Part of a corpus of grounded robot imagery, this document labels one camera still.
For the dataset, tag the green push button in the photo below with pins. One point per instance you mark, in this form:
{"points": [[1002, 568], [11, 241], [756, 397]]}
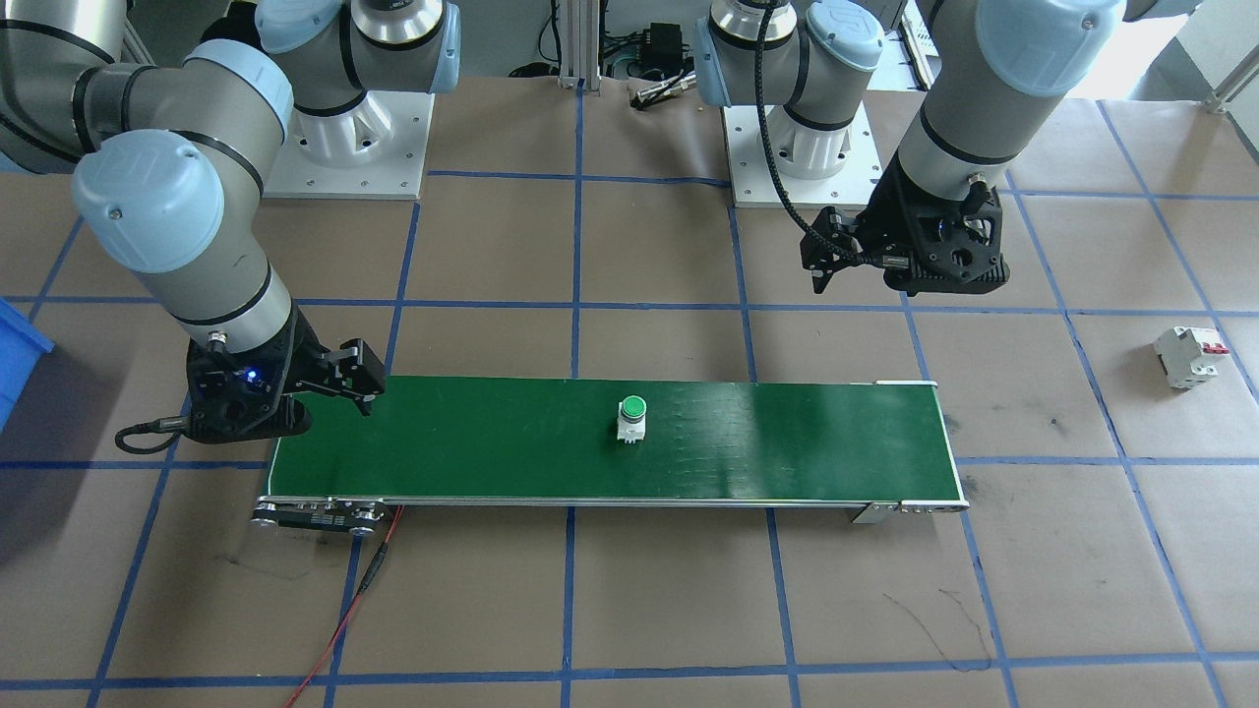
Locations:
{"points": [[630, 418]]}

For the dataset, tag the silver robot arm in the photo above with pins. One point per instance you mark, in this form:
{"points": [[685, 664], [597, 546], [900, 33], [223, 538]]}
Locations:
{"points": [[984, 118], [197, 265]]}

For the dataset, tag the green belt conveyor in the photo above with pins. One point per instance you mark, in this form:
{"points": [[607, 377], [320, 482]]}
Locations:
{"points": [[787, 442]]}

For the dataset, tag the silver metal connector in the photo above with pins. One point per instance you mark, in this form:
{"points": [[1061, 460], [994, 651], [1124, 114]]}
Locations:
{"points": [[669, 91]]}

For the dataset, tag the black boxy power supply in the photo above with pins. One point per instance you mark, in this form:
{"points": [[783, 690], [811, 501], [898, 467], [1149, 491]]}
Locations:
{"points": [[664, 44]]}

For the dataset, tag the blue plastic bin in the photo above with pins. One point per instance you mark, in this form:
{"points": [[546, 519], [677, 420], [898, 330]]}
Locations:
{"points": [[18, 359]]}

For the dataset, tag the white red circuit breaker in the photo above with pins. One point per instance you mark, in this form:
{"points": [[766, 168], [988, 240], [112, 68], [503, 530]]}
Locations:
{"points": [[1188, 359]]}

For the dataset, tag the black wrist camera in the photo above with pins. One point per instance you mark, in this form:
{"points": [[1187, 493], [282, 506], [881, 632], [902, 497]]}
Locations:
{"points": [[246, 418], [949, 267]]}

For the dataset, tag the white square base plate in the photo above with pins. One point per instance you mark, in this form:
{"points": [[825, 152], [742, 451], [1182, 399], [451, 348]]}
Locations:
{"points": [[403, 147], [752, 182]]}

